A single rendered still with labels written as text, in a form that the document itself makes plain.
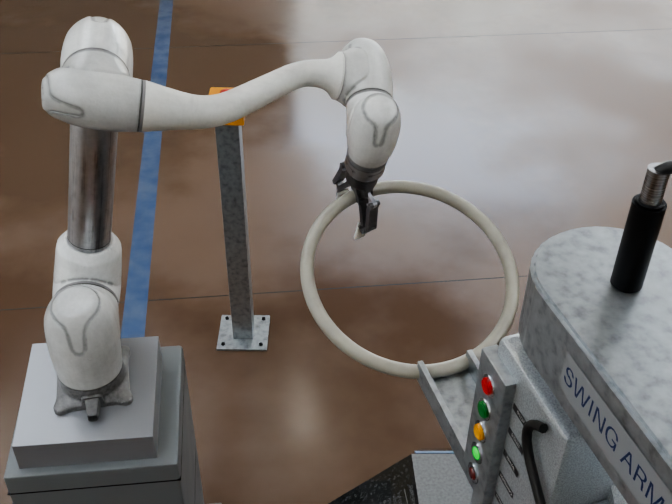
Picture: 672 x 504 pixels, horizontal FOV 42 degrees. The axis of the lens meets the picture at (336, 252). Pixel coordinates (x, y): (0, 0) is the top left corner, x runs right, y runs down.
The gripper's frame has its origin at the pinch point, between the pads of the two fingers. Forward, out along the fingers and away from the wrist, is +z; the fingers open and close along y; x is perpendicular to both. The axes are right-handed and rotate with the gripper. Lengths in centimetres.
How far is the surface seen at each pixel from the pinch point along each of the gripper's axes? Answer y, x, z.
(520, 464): 73, -25, -55
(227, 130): -75, 7, 59
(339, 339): 29.5, -22.6, -10.4
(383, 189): 1.9, 6.1, -10.2
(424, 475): 59, -14, 14
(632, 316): 67, -15, -84
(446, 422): 56, -15, -16
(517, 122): -103, 208, 196
